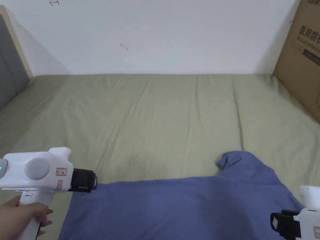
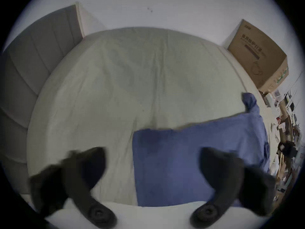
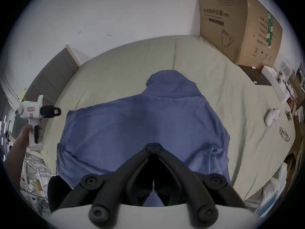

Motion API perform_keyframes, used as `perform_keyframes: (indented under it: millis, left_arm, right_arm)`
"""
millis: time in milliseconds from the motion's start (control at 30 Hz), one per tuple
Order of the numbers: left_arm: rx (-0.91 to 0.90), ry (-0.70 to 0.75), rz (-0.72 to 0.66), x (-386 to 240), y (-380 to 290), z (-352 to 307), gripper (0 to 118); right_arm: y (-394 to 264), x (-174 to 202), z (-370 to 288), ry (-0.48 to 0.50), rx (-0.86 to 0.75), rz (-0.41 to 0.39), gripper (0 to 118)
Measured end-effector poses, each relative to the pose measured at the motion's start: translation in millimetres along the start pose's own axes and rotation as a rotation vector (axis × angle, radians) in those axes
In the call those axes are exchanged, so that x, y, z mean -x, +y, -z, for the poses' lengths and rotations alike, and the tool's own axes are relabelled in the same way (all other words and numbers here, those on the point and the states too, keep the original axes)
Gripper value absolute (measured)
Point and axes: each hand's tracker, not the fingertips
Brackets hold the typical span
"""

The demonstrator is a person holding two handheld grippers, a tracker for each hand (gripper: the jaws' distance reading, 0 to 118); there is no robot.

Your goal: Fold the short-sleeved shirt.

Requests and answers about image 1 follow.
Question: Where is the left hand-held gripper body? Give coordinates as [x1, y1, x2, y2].
[0, 147, 98, 240]

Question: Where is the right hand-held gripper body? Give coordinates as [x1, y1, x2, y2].
[270, 185, 320, 240]

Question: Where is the dark blue shirt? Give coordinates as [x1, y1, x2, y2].
[58, 151, 306, 240]

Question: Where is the person's left hand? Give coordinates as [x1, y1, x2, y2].
[0, 195, 54, 240]

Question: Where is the grey padded headboard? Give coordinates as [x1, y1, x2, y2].
[0, 5, 35, 110]

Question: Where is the bed with pale green sheet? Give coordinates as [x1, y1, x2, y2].
[0, 73, 320, 240]

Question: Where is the brown cardboard carton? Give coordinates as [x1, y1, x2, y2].
[272, 0, 320, 121]

